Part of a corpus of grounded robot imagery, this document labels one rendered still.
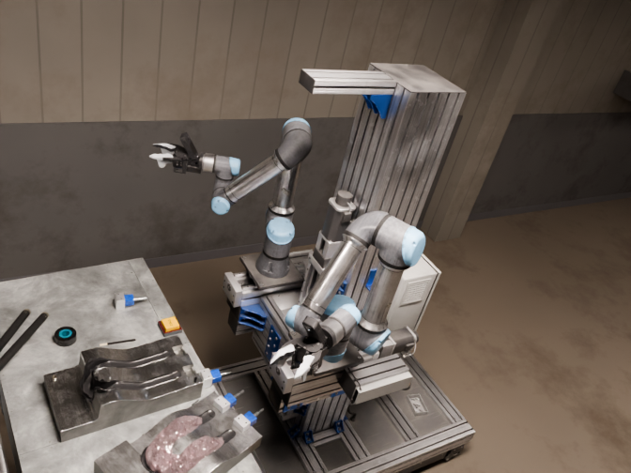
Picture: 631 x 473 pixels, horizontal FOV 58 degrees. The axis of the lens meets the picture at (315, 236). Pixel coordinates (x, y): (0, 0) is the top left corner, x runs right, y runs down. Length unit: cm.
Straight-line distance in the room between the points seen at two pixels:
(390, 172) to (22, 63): 200
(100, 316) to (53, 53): 140
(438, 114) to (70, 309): 168
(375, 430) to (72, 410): 158
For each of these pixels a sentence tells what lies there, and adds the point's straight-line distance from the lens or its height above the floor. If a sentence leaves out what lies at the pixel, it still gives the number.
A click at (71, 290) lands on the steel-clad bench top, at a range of 274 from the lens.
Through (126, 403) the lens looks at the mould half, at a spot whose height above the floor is 90.
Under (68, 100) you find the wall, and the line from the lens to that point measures 340.
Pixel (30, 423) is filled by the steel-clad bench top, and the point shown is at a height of 80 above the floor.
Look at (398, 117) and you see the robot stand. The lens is 196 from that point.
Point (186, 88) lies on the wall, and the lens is 352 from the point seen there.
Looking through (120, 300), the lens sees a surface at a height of 85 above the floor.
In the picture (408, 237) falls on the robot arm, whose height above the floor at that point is 167.
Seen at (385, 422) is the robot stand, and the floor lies 21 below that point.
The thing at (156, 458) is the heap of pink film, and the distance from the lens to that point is 205.
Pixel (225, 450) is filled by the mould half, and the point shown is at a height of 87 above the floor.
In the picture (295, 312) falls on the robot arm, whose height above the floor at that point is 137.
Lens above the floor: 260
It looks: 33 degrees down
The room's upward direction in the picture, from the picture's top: 15 degrees clockwise
